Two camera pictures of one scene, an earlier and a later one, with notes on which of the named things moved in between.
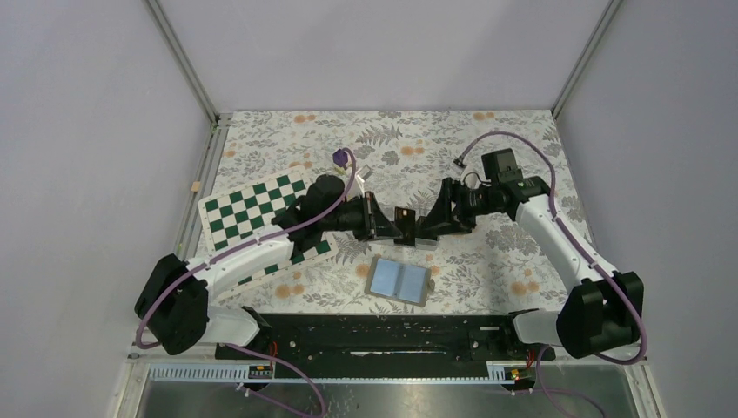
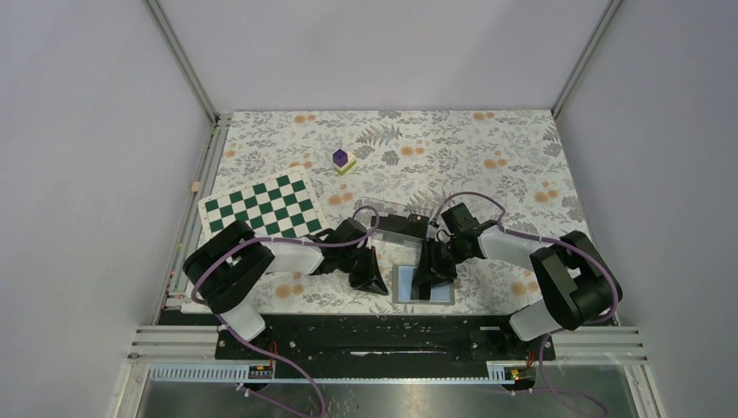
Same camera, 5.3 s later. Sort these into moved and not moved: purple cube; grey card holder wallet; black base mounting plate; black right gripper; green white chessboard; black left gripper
Moved: black left gripper; black right gripper; grey card holder wallet
Not moved: purple cube; green white chessboard; black base mounting plate
